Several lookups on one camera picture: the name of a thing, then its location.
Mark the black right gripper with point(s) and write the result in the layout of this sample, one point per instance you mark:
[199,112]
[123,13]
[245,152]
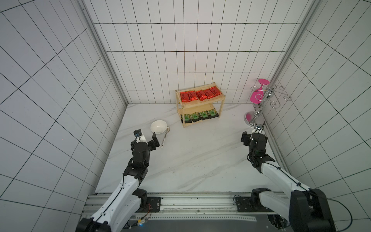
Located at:
[252,138]

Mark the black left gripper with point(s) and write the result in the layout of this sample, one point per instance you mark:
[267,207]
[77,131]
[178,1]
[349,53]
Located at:
[152,146]

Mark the green tea bag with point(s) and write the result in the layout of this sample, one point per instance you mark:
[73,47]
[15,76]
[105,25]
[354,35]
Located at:
[212,113]
[204,115]
[195,117]
[187,118]

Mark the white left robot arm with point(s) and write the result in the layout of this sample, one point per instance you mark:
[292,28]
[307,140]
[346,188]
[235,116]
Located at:
[127,198]

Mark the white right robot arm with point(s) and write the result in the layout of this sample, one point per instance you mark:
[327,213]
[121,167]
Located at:
[305,209]

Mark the light wooden two-tier shelf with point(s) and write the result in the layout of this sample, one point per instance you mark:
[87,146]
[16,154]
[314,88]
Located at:
[198,106]

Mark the white ceramic bowl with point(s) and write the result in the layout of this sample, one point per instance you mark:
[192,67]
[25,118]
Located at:
[158,127]

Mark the chrome cup holder stand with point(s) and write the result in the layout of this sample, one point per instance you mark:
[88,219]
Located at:
[253,117]

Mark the pink wine glass decoration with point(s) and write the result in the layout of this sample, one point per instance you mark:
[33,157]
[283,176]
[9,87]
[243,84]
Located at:
[258,94]

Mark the spoon with white handle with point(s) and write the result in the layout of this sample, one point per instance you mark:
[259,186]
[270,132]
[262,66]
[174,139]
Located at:
[163,141]

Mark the metal base rail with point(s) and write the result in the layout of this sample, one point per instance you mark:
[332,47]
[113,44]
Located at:
[190,203]

